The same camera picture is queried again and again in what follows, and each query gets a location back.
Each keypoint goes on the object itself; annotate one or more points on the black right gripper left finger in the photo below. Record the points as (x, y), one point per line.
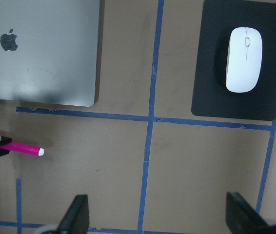
(76, 219)

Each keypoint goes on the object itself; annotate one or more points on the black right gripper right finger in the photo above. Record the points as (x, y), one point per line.
(241, 218)

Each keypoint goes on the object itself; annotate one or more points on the pink pen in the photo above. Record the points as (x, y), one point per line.
(23, 148)

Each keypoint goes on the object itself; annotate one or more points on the white computer mouse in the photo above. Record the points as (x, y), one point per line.
(244, 59)

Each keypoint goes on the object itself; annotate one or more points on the black mousepad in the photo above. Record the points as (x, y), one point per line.
(211, 98)

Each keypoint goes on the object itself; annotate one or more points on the silver apple laptop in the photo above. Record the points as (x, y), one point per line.
(49, 50)

